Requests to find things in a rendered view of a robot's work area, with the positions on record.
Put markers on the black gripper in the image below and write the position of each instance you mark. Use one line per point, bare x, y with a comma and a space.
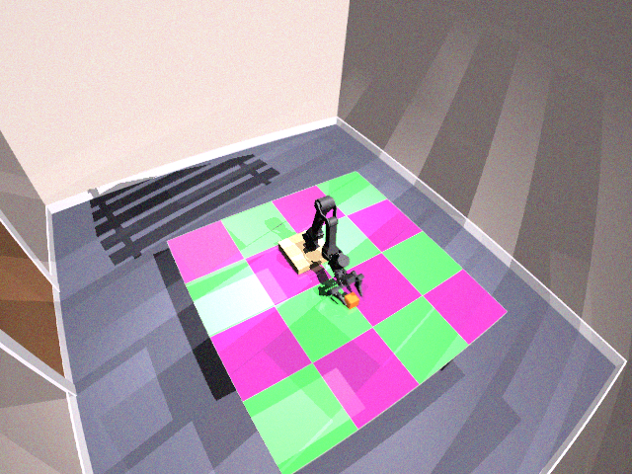
335, 290

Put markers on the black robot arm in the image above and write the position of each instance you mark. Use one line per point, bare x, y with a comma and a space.
330, 251

